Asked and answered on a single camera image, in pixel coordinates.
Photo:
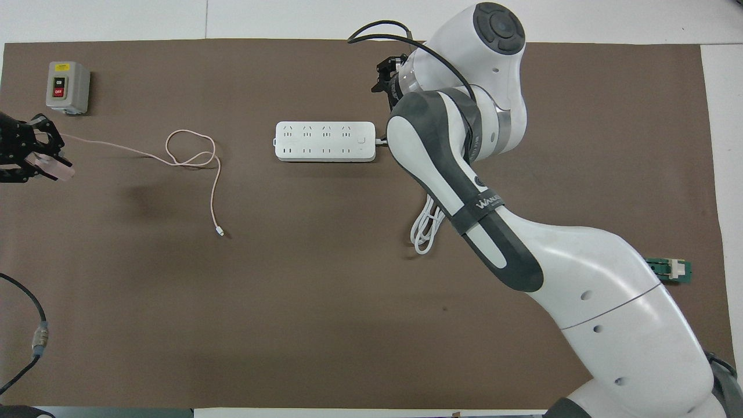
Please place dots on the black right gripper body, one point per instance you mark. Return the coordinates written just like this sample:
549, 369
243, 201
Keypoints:
397, 81

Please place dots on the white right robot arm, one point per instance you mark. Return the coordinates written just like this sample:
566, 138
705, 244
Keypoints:
609, 319

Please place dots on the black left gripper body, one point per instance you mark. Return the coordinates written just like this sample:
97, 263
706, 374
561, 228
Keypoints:
13, 145

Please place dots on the grey push-button switch box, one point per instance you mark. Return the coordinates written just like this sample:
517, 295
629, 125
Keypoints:
75, 87

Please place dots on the white power strip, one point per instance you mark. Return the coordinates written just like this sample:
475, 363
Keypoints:
325, 142

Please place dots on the pink charger adapter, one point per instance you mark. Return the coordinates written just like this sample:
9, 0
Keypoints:
58, 169

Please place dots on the brown table mat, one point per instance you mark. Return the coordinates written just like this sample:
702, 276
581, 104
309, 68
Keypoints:
290, 319

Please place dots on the green circuit board module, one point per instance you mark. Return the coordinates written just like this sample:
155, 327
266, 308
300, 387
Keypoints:
676, 268

